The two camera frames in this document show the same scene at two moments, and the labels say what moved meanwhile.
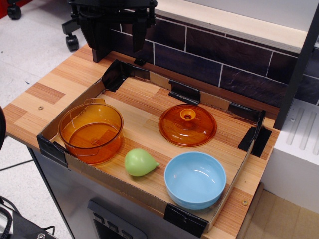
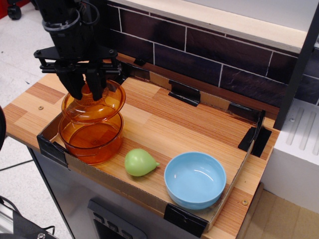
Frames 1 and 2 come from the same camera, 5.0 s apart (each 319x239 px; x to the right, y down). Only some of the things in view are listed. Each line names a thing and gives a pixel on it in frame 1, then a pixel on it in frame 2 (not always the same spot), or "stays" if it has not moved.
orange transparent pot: (90, 131) stays
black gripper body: (132, 9) -> (75, 51)
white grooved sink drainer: (300, 135) stays
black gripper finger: (139, 28) -> (96, 80)
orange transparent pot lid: (187, 125) -> (87, 110)
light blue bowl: (195, 180) stays
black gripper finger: (96, 31) -> (74, 80)
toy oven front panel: (109, 224) stays
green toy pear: (138, 163) stays
